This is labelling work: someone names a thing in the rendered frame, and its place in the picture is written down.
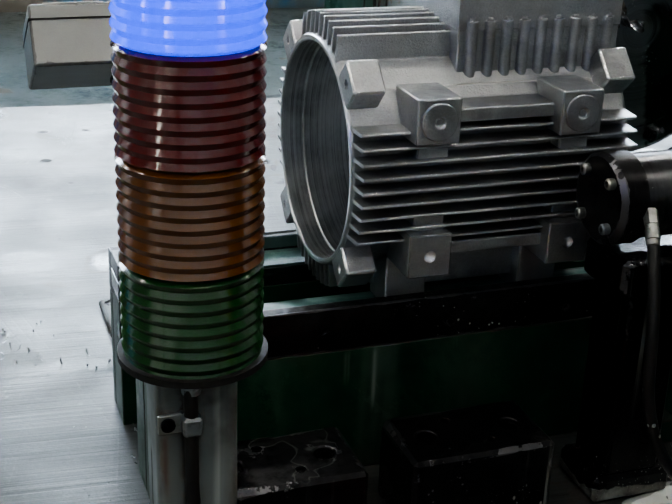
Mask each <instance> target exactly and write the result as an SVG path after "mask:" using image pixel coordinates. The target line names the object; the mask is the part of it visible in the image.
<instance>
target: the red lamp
mask: <svg viewBox="0 0 672 504"><path fill-rule="evenodd" d="M110 46H111V48H112V50H113V51H112V53H111V56H110V58H111V61H112V63H113V66H112V68H111V73H112V75H113V77H114V78H113V80H112V83H111V85H112V88H113V90H114V92H113V95H112V100H113V102H114V107H113V110H112V112H113V114H114V116H115V118H114V121H113V126H114V128H115V132H114V136H113V138H114V140H115V142H116V144H115V146H114V152H115V154H116V155H117V156H118V157H119V158H120V159H122V160H123V161H125V162H127V163H129V164H131V165H133V166H135V167H138V168H142V169H145V170H150V171H155V172H162V173H171V174H209V173H218V172H225V171H230V170H234V169H238V168H241V167H244V166H247V165H249V164H251V163H253V162H254V161H256V160H258V159H259V158H261V157H262V156H263V155H264V153H265V152H266V147H265V144H264V141H265V139H266V134H265V131H264V129H265V127H266V120H265V118H264V116H265V114H266V107H265V105H264V104H265V102H266V98H267V97H266V94H265V92H264V91H265V89H266V86H267V84H266V81H265V79H264V78H265V76H266V74H267V70H266V67H265V63H266V61H267V56H266V54H265V50H266V48H267V43H266V41H265V42H264V43H262V44H261V45H259V46H258V47H256V48H254V49H251V50H248V51H244V52H240V53H235V54H228V55H219V56H203V57H180V56H164V55H154V54H147V53H142V52H137V51H133V50H129V49H126V48H124V47H122V46H120V45H118V44H117V43H115V42H114V41H112V40H111V41H110Z"/></svg>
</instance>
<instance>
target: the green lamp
mask: <svg viewBox="0 0 672 504"><path fill-rule="evenodd" d="M264 260H265V259H264V258H263V260H262V261H261V262H260V263H259V264H258V265H257V266H256V267H254V268H252V269H251V270H249V271H247V272H245V273H243V274H241V275H238V276H235V277H233V278H229V279H225V280H220V281H214V282H206V283H173V282H165V281H159V280H154V279H151V278H147V277H144V276H142V275H139V274H137V273H135V272H133V271H131V270H129V269H128V268H126V267H125V266H124V265H123V264H122V263H121V262H120V260H119V258H118V264H119V267H120V269H119V277H120V281H119V287H120V290H121V291H120V301H121V304H120V311H121V318H120V321H121V324H122V326H121V334H122V338H121V344H122V347H123V352H124V355H125V357H126V359H127V360H128V361H129V362H130V363H131V364H132V365H133V366H135V367H136V368H138V369H140V370H142V371H144V372H147V373H150V374H153V375H156V376H160V377H166V378H172V379H188V380H192V379H207V378H214V377H219V376H224V375H228V374H231V373H234V372H236V371H239V370H241V369H243V368H245V367H247V366H248V365H250V364H251V363H253V362H254V361H255V360H256V359H257V358H258V356H259V355H260V353H261V350H262V344H263V339H264V338H263V329H264V326H263V320H264V314H263V309H264V302H263V298H264V290H263V287H264V278H263V276H264V267H263V264H264Z"/></svg>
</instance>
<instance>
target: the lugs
mask: <svg viewBox="0 0 672 504"><path fill-rule="evenodd" d="M301 30H302V20H291V21H290V22H289V24H288V27H287V29H286V32H285V34H284V37H283V42H284V47H285V51H286V56H287V60H288V58H289V55H290V53H291V50H292V48H293V46H294V45H295V43H296V42H297V40H298V39H299V38H300V37H301ZM589 73H590V75H591V79H592V82H593V84H595V85H597V86H599V87H601V88H603V89H604V90H605V92H604V94H608V93H622V92H623V91H624V90H625V89H626V88H627V87H628V86H629V85H630V84H631V83H632V82H633V80H634V79H635V74H634V71H633V68H632V65H631V62H630V59H629V56H628V53H627V50H626V48H624V47H618V48H600V49H598V50H597V51H596V52H595V54H594V55H593V56H592V57H591V60H590V68H589ZM339 82H340V86H341V90H342V94H343V99H344V103H345V107H346V109H363V108H376V107H378V105H379V104H380V102H381V100H382V98H383V97H384V95H385V93H386V88H385V84H384V80H383V76H382V72H381V68H380V64H379V61H378V60H377V59H366V60H348V61H346V63H345V65H344V67H343V69H342V71H341V73H340V75H339ZM280 198H281V203H282V208H283V212H284V217H285V222H286V223H294V221H293V218H292V214H291V211H290V207H289V202H288V198H287V193H286V187H285V186H284V188H283V190H282V193H281V195H280ZM332 264H333V268H334V273H335V277H336V282H337V286H338V287H349V286H358V285H366V284H367V283H368V282H369V281H370V279H371V278H372V277H373V275H374V274H375V273H376V271H377V268H376V264H375V260H374V255H373V251H372V247H371V246H370V245H368V246H358V247H348V248H343V247H341V248H340V249H339V251H338V252H337V254H336V256H335V257H334V258H333V260H332Z"/></svg>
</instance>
